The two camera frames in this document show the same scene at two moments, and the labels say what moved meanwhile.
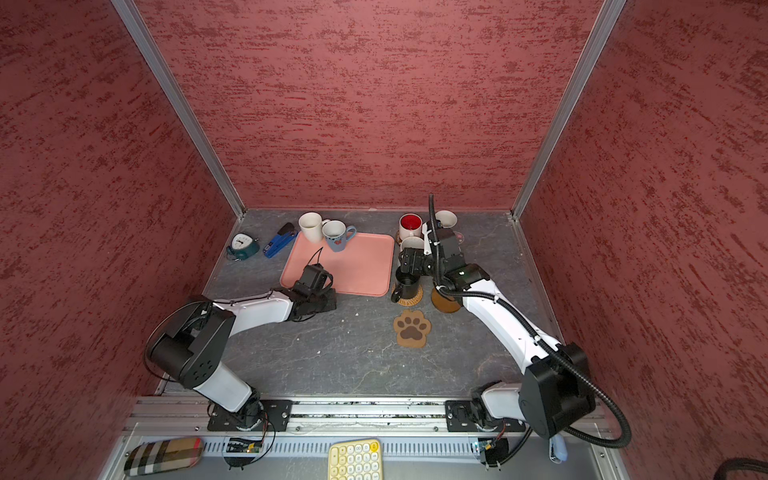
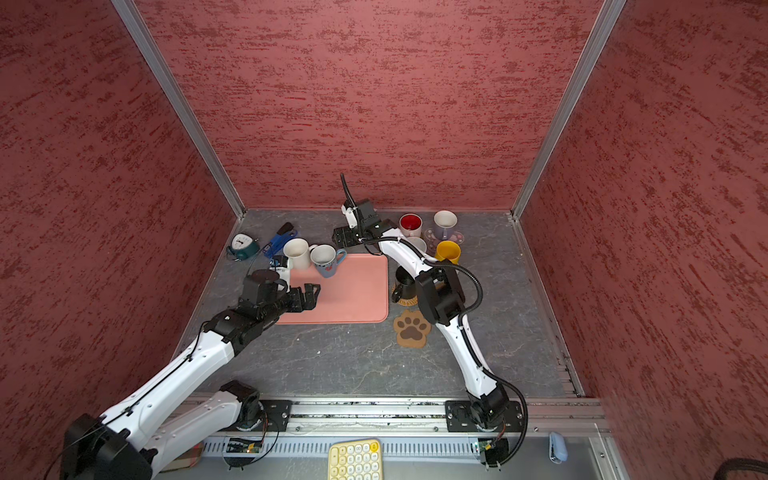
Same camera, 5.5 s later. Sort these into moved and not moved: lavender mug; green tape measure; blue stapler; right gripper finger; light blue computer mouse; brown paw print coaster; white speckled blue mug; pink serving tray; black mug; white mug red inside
Moved: white speckled blue mug; right gripper finger; pink serving tray
Not moved: lavender mug; brown paw print coaster; light blue computer mouse; blue stapler; white mug red inside; green tape measure; black mug
